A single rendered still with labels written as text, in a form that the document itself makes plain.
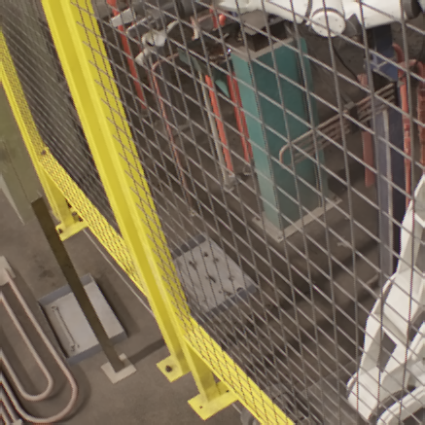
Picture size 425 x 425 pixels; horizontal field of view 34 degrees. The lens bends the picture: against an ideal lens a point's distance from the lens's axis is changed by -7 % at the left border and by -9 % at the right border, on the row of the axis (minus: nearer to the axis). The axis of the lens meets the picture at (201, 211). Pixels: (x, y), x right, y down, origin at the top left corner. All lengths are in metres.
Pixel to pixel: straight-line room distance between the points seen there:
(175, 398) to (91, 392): 0.31
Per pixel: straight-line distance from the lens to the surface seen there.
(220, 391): 2.42
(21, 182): 3.17
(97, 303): 2.80
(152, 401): 2.46
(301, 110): 2.61
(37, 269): 3.05
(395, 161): 2.16
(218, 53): 2.58
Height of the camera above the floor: 2.00
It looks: 41 degrees down
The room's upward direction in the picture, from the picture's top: 16 degrees counter-clockwise
